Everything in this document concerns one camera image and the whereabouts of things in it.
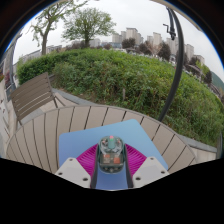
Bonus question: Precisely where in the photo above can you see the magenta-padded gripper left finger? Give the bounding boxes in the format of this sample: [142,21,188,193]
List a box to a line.
[54,143,100,190]

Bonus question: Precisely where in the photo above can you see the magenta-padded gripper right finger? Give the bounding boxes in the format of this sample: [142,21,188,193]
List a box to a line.
[123,143,170,189]

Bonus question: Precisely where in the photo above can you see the transparent green computer mouse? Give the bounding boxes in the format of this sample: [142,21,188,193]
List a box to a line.
[98,135,126,174]

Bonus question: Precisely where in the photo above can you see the blue mouse pad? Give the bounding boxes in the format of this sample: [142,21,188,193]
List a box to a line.
[58,118,169,191]

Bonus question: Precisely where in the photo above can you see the brown slatted outdoor chair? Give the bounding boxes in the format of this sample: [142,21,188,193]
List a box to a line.
[9,72,78,126]

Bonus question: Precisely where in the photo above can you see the curved black umbrella pole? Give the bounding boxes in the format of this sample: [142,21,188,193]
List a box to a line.
[157,7,185,123]

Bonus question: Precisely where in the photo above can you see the bare-trunked leaning tree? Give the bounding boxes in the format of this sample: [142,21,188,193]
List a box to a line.
[29,0,89,56]

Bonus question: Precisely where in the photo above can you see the distant apartment buildings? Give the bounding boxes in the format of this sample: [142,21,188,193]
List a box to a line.
[111,27,204,64]

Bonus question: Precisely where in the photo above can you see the round leafy green tree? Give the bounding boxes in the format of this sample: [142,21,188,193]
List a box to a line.
[62,7,117,48]

